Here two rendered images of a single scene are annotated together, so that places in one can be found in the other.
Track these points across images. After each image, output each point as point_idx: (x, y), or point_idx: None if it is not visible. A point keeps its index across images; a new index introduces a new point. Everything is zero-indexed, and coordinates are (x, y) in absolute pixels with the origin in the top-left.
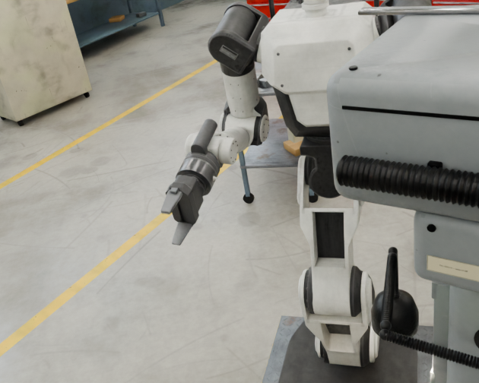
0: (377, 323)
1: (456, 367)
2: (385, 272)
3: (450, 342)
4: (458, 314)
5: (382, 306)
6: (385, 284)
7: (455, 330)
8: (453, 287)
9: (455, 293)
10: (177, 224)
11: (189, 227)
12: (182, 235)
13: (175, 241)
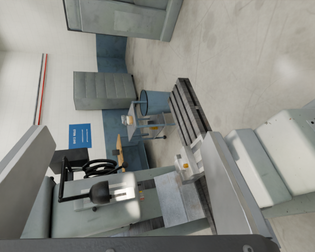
0: (100, 181)
1: (93, 177)
2: (61, 184)
3: (84, 179)
4: (68, 181)
5: (63, 167)
6: (61, 177)
7: (76, 180)
8: (57, 184)
9: (59, 183)
10: (243, 213)
11: (216, 228)
12: (207, 177)
13: (206, 143)
